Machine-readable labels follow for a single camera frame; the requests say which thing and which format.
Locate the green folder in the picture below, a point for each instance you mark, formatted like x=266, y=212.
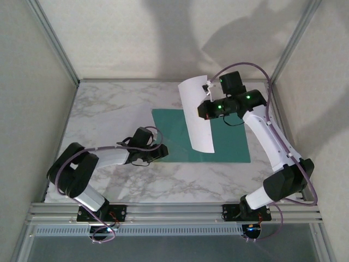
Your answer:
x=231, y=147

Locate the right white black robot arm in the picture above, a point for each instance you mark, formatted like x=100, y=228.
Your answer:
x=267, y=136

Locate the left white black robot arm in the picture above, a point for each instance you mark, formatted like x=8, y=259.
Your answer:
x=111, y=158

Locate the controller board with LED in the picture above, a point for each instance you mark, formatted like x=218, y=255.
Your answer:
x=252, y=229
x=107, y=230

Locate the aluminium side rail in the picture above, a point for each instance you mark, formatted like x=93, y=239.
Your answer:
x=284, y=122

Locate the wide aluminium frame rail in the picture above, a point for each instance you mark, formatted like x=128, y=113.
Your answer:
x=174, y=211

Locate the thin aluminium table rail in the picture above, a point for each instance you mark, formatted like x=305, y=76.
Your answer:
x=136, y=80

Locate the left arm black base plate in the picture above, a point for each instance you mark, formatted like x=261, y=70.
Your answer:
x=120, y=213

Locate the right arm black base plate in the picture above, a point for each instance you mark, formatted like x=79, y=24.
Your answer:
x=229, y=211

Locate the aluminium frame post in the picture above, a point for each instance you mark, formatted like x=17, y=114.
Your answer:
x=292, y=41
x=55, y=41

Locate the aluminium lower frame leg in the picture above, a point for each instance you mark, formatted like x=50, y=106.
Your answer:
x=23, y=243
x=324, y=243

